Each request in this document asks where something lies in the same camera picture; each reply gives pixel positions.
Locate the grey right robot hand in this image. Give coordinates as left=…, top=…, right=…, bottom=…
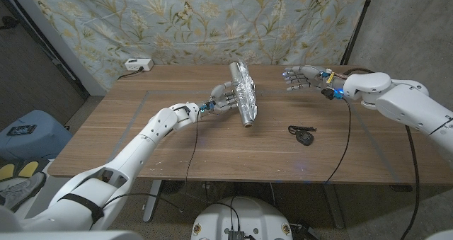
left=282, top=65, right=343, bottom=100

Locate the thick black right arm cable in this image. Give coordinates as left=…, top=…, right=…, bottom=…
left=341, top=67, right=420, bottom=240

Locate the blue grey plastic bin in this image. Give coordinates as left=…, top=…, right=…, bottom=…
left=0, top=109, right=74, bottom=160

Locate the thin black left wrist cable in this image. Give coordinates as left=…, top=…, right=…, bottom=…
left=102, top=112, right=201, bottom=212

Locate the black outlet power cord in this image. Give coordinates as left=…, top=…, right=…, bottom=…
left=117, top=66, right=145, bottom=81

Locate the grey sneaker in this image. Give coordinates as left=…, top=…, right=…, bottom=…
left=0, top=171, right=47, bottom=212

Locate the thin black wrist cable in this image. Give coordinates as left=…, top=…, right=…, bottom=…
left=323, top=98, right=352, bottom=184
left=102, top=112, right=201, bottom=212

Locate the white power outlet box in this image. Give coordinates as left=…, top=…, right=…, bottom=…
left=124, top=57, right=155, bottom=72

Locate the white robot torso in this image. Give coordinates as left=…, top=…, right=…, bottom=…
left=190, top=196, right=294, bottom=240

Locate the floral printed backdrop cloth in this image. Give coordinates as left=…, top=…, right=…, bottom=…
left=21, top=0, right=374, bottom=92

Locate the black backdrop stand pole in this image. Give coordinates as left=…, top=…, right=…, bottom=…
left=341, top=0, right=376, bottom=66

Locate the black timer with lanyard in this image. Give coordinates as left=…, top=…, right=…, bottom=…
left=287, top=125, right=318, bottom=147

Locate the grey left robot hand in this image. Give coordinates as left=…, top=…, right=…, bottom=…
left=200, top=80, right=240, bottom=115

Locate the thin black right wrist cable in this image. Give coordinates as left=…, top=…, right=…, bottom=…
left=323, top=98, right=352, bottom=184

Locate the aluminum foil roll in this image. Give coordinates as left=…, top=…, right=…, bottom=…
left=228, top=60, right=258, bottom=128

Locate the black shoe yellow insole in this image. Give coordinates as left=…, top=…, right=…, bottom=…
left=16, top=158, right=49, bottom=179
left=0, top=161, right=17, bottom=181

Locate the grey metal table leg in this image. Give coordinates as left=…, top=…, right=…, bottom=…
left=321, top=183, right=346, bottom=229
left=142, top=179, right=163, bottom=222

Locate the white wall trim post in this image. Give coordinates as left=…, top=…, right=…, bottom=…
left=5, top=0, right=107, bottom=96

